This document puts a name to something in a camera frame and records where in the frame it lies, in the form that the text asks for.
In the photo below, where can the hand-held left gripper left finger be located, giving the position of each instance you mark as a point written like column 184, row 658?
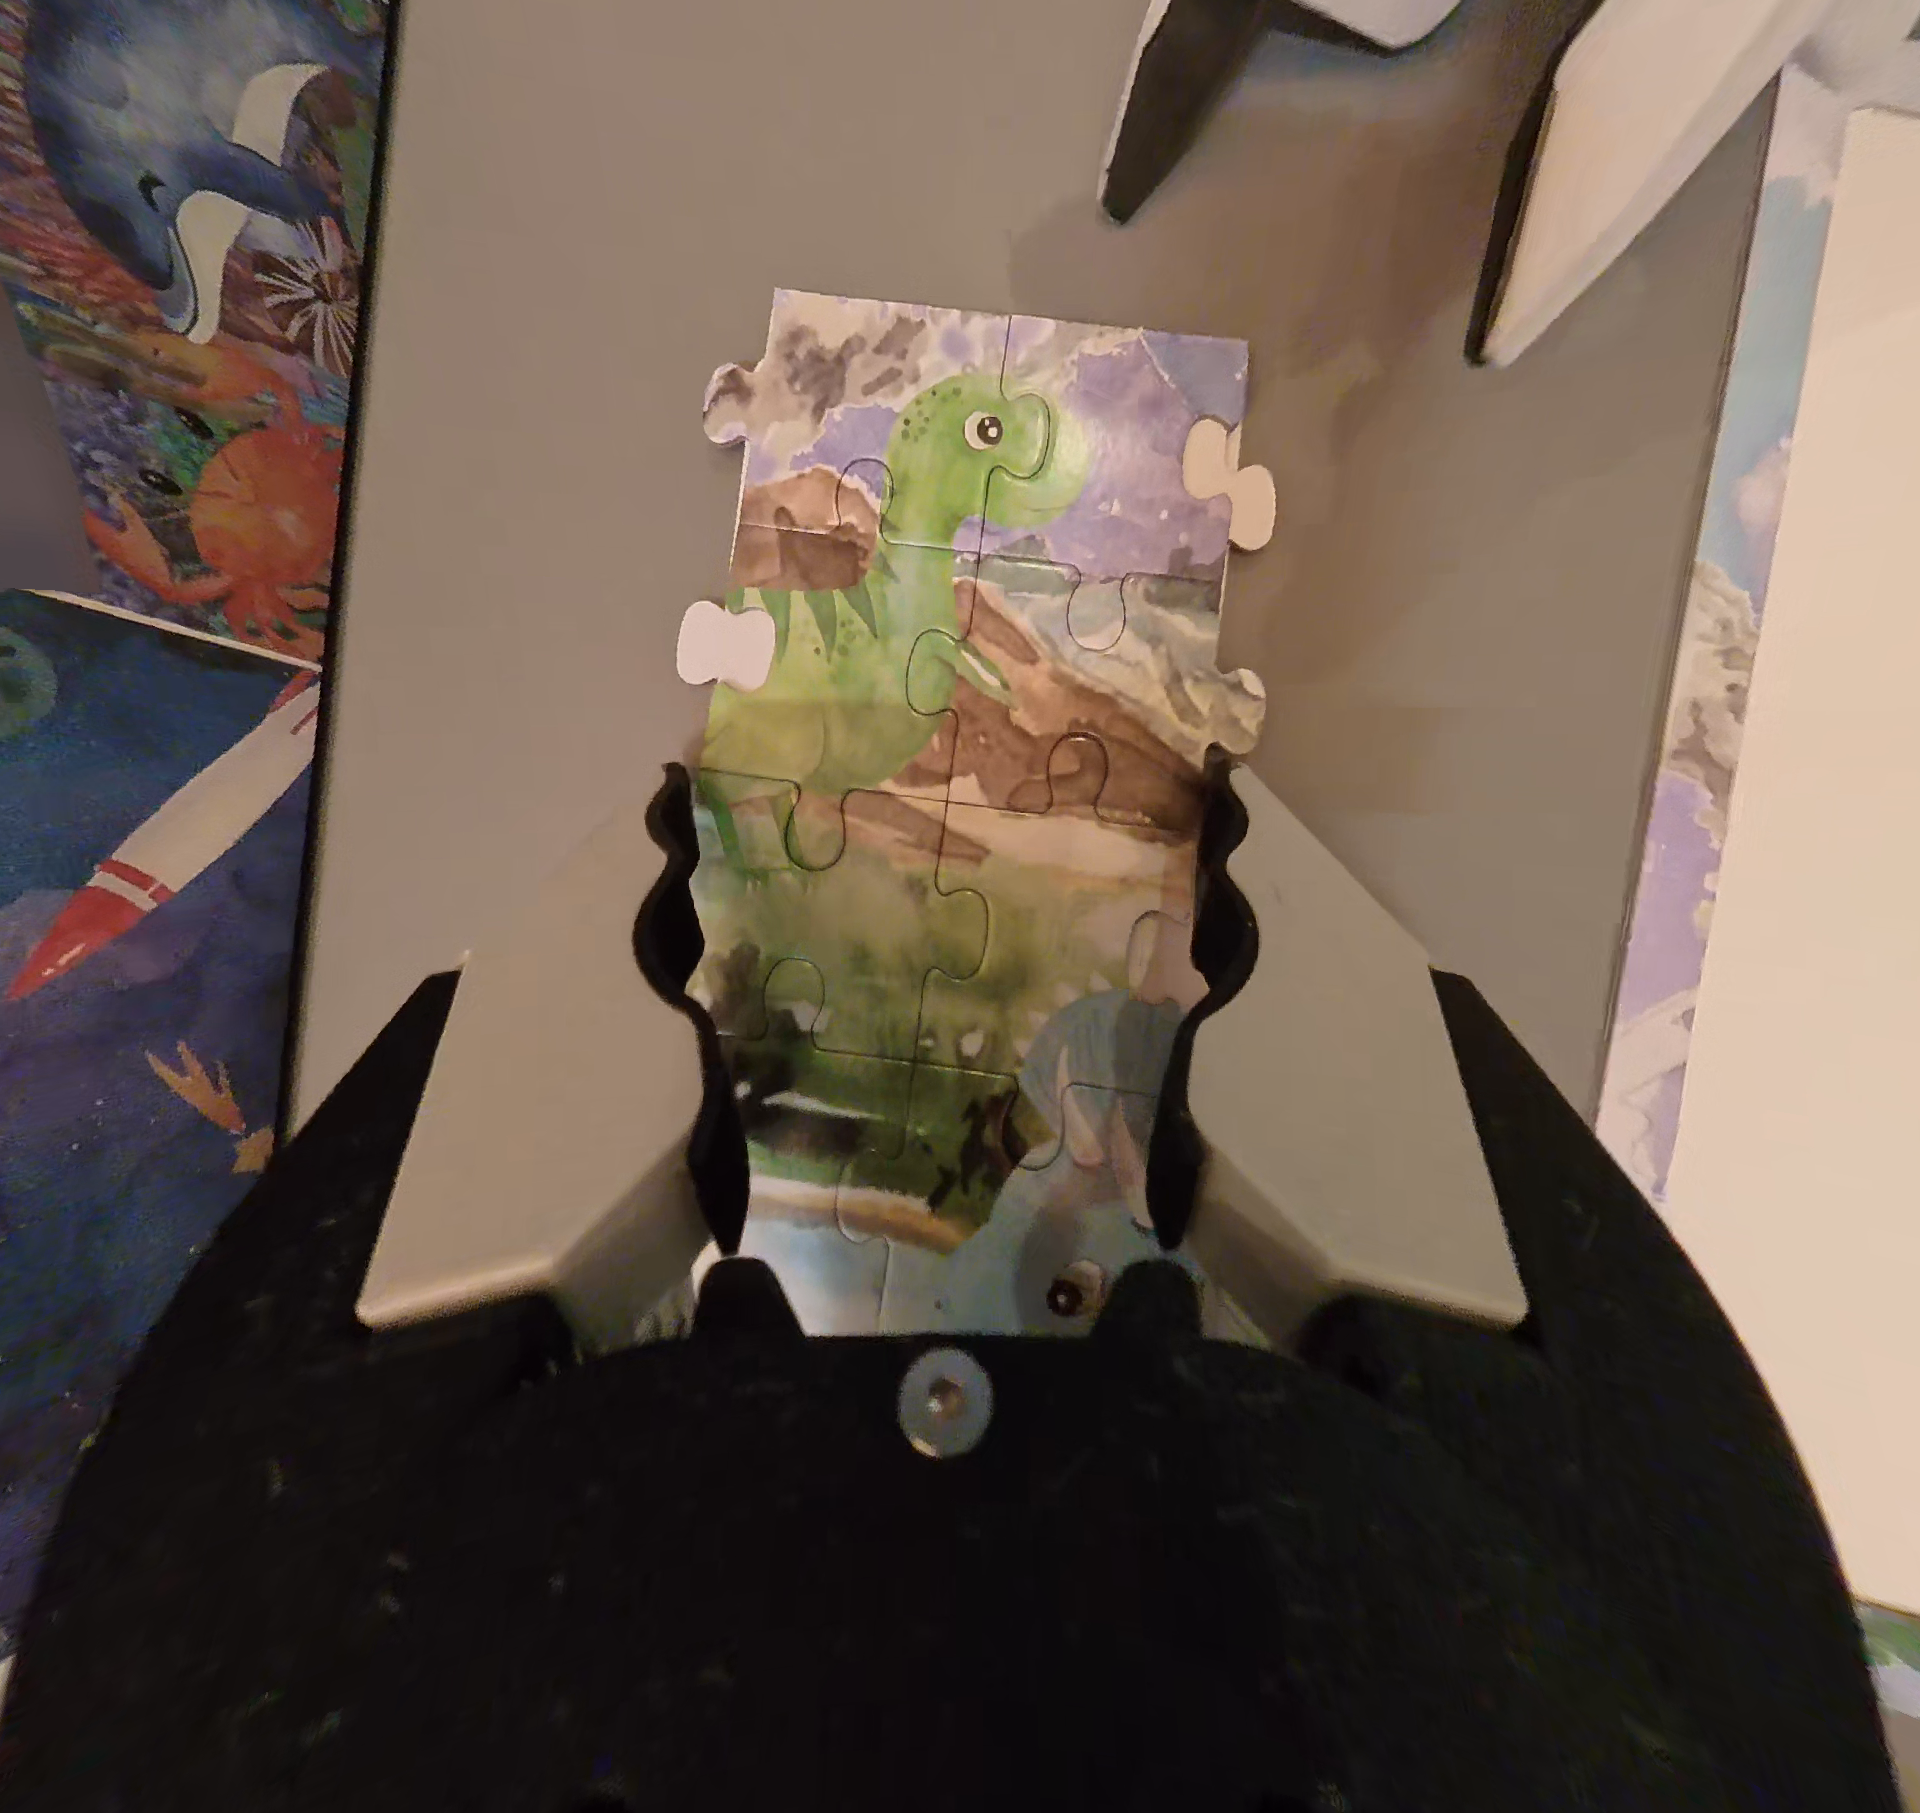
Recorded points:
column 524, row 1092

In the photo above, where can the illustrated puzzle box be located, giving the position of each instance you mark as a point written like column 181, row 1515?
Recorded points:
column 150, row 793

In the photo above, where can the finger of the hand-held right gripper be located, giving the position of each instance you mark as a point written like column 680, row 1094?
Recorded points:
column 1650, row 117
column 1200, row 43

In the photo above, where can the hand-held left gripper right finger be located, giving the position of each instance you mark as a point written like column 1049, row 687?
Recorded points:
column 1350, row 1092

